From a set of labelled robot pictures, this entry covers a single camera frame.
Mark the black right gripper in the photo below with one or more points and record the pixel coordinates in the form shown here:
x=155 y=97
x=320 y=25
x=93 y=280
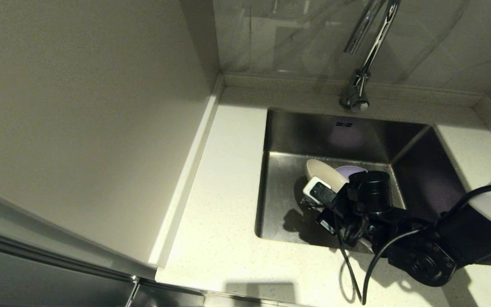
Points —
x=352 y=224

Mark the beige round plate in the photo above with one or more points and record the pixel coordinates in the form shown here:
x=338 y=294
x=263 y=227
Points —
x=326 y=172

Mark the purple round plate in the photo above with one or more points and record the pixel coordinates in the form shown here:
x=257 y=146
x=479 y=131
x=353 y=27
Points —
x=350 y=171

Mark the chrome kitchen faucet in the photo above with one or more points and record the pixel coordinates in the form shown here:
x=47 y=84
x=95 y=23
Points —
x=354 y=91

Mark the stainless steel sink basin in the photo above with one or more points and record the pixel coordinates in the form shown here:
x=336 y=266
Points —
x=284 y=192

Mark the grey under-counter cabinet front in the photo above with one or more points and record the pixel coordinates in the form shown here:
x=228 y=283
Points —
x=168 y=298

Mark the tall beige side panel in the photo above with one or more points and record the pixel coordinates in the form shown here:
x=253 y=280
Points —
x=79 y=106

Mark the grey glossy refrigerator door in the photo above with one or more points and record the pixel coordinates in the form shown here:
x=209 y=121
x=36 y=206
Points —
x=36 y=285
x=15 y=219

